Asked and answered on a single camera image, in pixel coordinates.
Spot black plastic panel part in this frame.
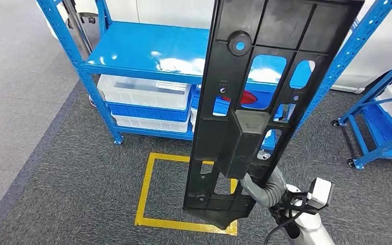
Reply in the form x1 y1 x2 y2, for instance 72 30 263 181
182 0 366 231

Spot blue metal shelf rack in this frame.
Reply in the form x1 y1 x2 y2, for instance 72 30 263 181
330 51 392 170
36 0 392 152

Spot red object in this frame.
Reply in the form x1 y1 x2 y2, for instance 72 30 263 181
221 89 259 106

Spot blue storage bin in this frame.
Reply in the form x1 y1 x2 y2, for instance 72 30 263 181
363 103 392 158
261 130 279 152
190 84 280 119

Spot grey metal pole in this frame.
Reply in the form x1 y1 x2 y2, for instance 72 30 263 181
62 0 94 58

